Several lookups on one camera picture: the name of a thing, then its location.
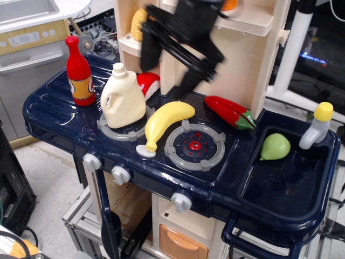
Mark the orange toy on shelf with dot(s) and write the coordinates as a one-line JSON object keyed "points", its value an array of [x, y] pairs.
{"points": [[229, 5]]}

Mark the green toy pear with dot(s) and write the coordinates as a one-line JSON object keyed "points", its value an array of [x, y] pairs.
{"points": [[275, 147]]}

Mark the yellow toy corn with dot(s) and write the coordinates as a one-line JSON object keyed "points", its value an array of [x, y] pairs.
{"points": [[139, 18]]}

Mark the navy toy kitchen counter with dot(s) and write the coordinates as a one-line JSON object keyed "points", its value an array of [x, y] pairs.
{"points": [[52, 116]]}

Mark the red white toy sushi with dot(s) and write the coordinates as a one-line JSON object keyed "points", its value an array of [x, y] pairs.
{"points": [[149, 83]]}

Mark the red ketchup bottle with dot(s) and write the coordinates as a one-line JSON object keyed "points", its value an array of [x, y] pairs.
{"points": [[79, 74]]}

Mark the grey right stove knob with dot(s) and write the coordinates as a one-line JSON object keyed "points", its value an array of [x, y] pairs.
{"points": [[181, 202]]}

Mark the grey left stove knob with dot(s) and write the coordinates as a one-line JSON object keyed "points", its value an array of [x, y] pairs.
{"points": [[92, 162]]}

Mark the navy toy sink basin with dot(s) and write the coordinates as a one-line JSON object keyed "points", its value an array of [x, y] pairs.
{"points": [[294, 187]]}

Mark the cream detergent bottle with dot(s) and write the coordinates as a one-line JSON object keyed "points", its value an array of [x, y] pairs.
{"points": [[122, 101]]}

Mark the navy hanging ladle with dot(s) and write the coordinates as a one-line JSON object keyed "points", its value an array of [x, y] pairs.
{"points": [[108, 235]]}

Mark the grey stove knob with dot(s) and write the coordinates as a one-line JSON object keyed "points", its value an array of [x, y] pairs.
{"points": [[92, 162], [181, 202], [120, 175]]}

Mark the red toy chili pepper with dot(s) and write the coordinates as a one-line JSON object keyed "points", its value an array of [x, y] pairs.
{"points": [[232, 113]]}

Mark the grey stove burner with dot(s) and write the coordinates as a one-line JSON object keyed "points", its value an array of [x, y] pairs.
{"points": [[129, 133], [195, 147]]}

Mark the grey right stove burner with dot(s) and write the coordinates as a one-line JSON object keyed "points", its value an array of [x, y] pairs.
{"points": [[195, 147]]}

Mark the grey middle stove knob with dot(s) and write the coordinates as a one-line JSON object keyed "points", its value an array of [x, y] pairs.
{"points": [[120, 175]]}

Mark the aluminium frame base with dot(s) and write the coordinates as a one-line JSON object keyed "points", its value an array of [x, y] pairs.
{"points": [[83, 226]]}

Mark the black computer case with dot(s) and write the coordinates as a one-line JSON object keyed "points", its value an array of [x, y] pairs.
{"points": [[17, 198]]}

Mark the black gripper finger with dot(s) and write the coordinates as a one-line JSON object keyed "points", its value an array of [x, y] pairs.
{"points": [[150, 50], [192, 78]]}

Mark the grey left stove burner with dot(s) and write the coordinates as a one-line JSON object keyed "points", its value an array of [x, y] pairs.
{"points": [[129, 133]]}

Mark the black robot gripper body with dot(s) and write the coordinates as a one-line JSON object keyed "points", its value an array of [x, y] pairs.
{"points": [[185, 33]]}

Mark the yellow toy banana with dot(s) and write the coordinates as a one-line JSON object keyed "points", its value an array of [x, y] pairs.
{"points": [[160, 121]]}

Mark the cream toy kitchen cabinet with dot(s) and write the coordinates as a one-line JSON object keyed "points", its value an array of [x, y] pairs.
{"points": [[249, 41]]}

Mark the grey toy dishwasher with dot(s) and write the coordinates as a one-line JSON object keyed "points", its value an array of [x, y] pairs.
{"points": [[32, 49]]}

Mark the orange toy drawer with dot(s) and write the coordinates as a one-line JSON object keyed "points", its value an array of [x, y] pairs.
{"points": [[179, 246]]}

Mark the white pipe stand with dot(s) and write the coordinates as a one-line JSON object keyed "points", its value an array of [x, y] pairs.
{"points": [[310, 68]]}

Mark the grey yellow toy faucet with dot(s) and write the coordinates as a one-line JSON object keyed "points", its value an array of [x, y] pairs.
{"points": [[319, 126]]}

